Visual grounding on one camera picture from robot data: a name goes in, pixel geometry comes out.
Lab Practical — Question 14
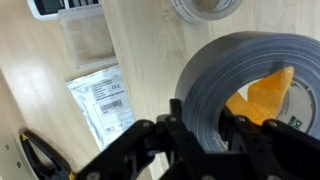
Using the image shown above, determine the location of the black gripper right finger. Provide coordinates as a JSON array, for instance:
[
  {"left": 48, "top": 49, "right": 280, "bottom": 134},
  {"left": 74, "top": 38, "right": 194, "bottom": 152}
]
[{"left": 219, "top": 108, "right": 320, "bottom": 180}]

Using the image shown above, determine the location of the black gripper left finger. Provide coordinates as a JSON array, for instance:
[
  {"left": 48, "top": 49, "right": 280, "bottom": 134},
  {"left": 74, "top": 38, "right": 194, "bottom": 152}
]
[{"left": 75, "top": 98, "right": 201, "bottom": 180}]

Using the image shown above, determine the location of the yellow paper scrap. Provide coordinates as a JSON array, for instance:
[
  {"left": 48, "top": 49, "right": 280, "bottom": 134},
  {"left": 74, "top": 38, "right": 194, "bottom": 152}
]
[{"left": 225, "top": 65, "right": 296, "bottom": 126}]

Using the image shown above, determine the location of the grey duct tape roll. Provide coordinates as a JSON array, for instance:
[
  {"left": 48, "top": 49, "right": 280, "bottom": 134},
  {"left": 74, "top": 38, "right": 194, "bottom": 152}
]
[{"left": 174, "top": 30, "right": 320, "bottom": 154}]

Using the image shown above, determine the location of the white front wooden drawer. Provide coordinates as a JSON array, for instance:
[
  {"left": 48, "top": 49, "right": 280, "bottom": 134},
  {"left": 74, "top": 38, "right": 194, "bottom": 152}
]
[{"left": 0, "top": 0, "right": 161, "bottom": 180}]

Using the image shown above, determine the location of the clear printed tape roll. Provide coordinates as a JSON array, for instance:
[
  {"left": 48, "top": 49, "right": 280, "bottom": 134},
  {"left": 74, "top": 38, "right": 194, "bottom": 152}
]
[{"left": 170, "top": 0, "right": 245, "bottom": 25}]

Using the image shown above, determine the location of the clear plastic bag with label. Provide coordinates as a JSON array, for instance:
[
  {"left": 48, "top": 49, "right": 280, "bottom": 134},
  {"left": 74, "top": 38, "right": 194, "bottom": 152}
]
[{"left": 65, "top": 64, "right": 137, "bottom": 152}]

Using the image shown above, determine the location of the black yellow clamp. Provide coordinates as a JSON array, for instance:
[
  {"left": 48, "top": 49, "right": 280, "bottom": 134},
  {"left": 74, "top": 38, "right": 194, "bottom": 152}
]
[{"left": 19, "top": 129, "right": 77, "bottom": 180}]

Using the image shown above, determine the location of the clear plastic box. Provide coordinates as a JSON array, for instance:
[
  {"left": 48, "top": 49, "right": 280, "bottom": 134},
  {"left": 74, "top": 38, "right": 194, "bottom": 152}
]
[{"left": 56, "top": 3, "right": 118, "bottom": 70}]

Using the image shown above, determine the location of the white handheld meter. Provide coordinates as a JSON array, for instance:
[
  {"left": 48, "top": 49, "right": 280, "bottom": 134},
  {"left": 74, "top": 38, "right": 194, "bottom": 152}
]
[{"left": 26, "top": 0, "right": 101, "bottom": 21}]

